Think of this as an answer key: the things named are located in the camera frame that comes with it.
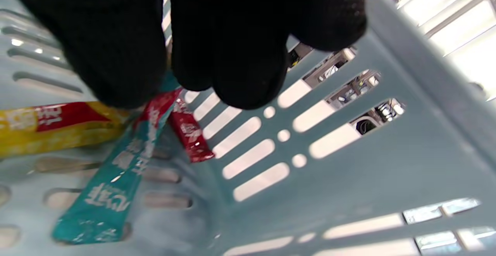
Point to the yellow coffee powder package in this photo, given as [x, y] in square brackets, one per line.
[46, 132]

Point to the light blue plastic basket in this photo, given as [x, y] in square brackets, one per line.
[348, 194]

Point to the person's right hand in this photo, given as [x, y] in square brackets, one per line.
[232, 35]

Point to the red coffee powder package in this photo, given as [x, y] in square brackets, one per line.
[159, 108]
[190, 135]

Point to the teal coffee powder package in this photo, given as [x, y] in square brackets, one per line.
[104, 194]

